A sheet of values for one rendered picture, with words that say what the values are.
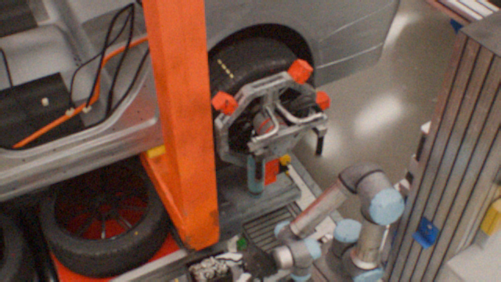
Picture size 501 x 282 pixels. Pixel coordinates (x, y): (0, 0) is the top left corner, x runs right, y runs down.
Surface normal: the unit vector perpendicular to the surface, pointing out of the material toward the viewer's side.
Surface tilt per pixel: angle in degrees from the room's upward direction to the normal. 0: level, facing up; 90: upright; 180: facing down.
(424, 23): 0
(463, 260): 0
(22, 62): 50
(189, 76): 90
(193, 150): 90
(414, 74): 0
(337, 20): 90
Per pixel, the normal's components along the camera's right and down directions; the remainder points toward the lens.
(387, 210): 0.34, 0.59
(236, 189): 0.00, -0.69
